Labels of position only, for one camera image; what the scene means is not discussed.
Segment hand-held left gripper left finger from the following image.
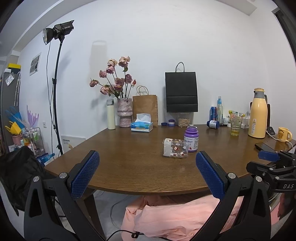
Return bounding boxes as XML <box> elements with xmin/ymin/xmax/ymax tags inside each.
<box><xmin>24</xmin><ymin>150</ymin><xmax>107</xmax><ymax>241</ymax></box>

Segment purple supplement bottle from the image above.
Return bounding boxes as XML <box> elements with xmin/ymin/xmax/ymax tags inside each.
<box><xmin>184</xmin><ymin>126</ymin><xmax>199</xmax><ymax>153</ymax></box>

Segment black paper bag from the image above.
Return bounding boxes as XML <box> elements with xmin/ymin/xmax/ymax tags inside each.
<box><xmin>165</xmin><ymin>62</ymin><xmax>199</xmax><ymax>113</ymax></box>

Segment purple hangers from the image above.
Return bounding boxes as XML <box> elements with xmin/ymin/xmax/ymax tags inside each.
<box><xmin>26</xmin><ymin>105</ymin><xmax>40</xmax><ymax>128</ymax></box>

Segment white wall panel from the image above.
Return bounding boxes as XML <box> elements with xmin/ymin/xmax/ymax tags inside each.
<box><xmin>60</xmin><ymin>135</ymin><xmax>87</xmax><ymax>154</ymax></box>

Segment black smartphone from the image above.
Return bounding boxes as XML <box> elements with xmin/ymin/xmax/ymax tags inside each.
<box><xmin>254</xmin><ymin>142</ymin><xmax>282</xmax><ymax>154</ymax></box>

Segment wire storage cart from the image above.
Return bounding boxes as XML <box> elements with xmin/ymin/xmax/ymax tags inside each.
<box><xmin>22</xmin><ymin>127</ymin><xmax>46</xmax><ymax>156</ymax></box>

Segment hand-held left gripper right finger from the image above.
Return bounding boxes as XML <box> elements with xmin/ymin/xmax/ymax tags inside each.
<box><xmin>191</xmin><ymin>151</ymin><xmax>271</xmax><ymax>241</ymax></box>

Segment pink cloth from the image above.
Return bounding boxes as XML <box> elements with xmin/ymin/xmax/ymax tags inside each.
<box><xmin>121</xmin><ymin>194</ymin><xmax>246</xmax><ymax>241</ymax></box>

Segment yellow thermos jug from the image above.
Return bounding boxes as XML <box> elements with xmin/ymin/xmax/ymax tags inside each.
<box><xmin>248</xmin><ymin>88</ymin><xmax>268</xmax><ymax>139</ymax></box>

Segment black floor cable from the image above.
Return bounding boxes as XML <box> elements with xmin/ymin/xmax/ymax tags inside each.
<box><xmin>105</xmin><ymin>229</ymin><xmax>167</xmax><ymax>241</ymax></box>

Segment cream thermos bottle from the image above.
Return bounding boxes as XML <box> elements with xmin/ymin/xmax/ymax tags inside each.
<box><xmin>107</xmin><ymin>99</ymin><xmax>116</xmax><ymax>130</ymax></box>

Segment dried pink roses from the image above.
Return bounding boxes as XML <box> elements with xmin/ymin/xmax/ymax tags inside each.
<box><xmin>89</xmin><ymin>56</ymin><xmax>137</xmax><ymax>99</ymax></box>

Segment brown paper bag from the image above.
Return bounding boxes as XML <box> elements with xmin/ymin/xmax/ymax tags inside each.
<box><xmin>132</xmin><ymin>85</ymin><xmax>159</xmax><ymax>127</ymax></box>

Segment pink marbled vase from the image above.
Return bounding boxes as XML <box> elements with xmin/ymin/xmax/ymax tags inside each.
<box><xmin>117</xmin><ymin>98</ymin><xmax>133</xmax><ymax>128</ymax></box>

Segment clear jar of grains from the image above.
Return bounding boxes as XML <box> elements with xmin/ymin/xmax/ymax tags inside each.
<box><xmin>177</xmin><ymin>112</ymin><xmax>191</xmax><ymax>127</ymax></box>

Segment wall poster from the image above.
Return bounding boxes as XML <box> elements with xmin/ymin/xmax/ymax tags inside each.
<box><xmin>29</xmin><ymin>52</ymin><xmax>42</xmax><ymax>77</ymax></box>

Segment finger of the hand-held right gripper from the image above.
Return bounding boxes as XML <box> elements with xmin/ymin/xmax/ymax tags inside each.
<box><xmin>246</xmin><ymin>161</ymin><xmax>282</xmax><ymax>184</ymax></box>
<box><xmin>258</xmin><ymin>149</ymin><xmax>296</xmax><ymax>163</ymax></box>

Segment drinking glass yellow liquid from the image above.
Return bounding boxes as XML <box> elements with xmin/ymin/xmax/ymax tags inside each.
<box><xmin>230</xmin><ymin>117</ymin><xmax>240</xmax><ymax>137</ymax></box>

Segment grey cabinet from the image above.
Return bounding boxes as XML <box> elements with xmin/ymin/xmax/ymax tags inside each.
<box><xmin>0</xmin><ymin>71</ymin><xmax>22</xmax><ymax>150</ymax></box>

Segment black jacket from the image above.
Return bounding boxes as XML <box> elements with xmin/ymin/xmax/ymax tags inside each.
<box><xmin>0</xmin><ymin>146</ymin><xmax>56</xmax><ymax>216</ymax></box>

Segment yellow dustpan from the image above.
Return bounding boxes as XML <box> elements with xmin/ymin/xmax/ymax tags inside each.
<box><xmin>5</xmin><ymin>122</ymin><xmax>23</xmax><ymax>136</ymax></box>

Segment clear plastic bottle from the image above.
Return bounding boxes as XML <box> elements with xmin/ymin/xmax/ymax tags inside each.
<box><xmin>216</xmin><ymin>96</ymin><xmax>224</xmax><ymax>126</ymax></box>

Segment yellow mug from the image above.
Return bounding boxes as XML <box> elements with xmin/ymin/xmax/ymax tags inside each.
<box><xmin>277</xmin><ymin>127</ymin><xmax>293</xmax><ymax>142</ymax></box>

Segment black studio light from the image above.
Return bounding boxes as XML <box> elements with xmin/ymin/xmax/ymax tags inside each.
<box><xmin>43</xmin><ymin>20</ymin><xmax>75</xmax><ymax>45</ymax></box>

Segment white charging cable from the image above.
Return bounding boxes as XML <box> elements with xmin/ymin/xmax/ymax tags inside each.
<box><xmin>266</xmin><ymin>130</ymin><xmax>296</xmax><ymax>154</ymax></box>

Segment blue tissue box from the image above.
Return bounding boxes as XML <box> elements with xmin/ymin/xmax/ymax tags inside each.
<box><xmin>131</xmin><ymin>113</ymin><xmax>154</xmax><ymax>133</ymax></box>

